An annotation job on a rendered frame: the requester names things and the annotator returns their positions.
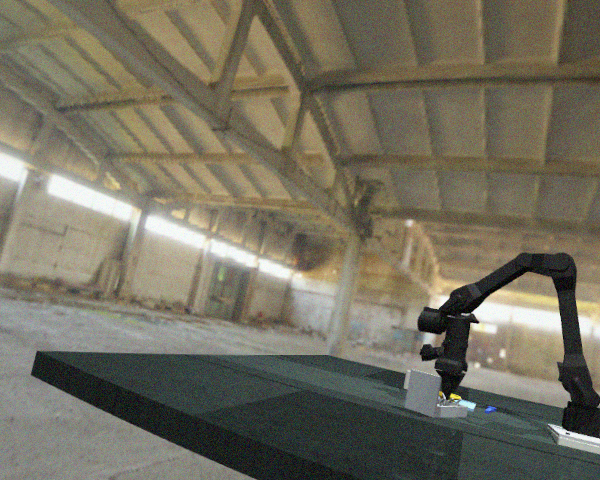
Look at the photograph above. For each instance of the yellow plate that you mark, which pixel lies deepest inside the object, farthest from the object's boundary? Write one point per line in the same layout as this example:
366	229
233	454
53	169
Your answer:
455	397

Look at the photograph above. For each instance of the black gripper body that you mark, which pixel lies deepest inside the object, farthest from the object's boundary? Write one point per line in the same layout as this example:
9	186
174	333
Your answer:
454	361

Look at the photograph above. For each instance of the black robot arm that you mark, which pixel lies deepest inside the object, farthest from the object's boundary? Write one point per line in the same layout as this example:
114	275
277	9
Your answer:
581	415

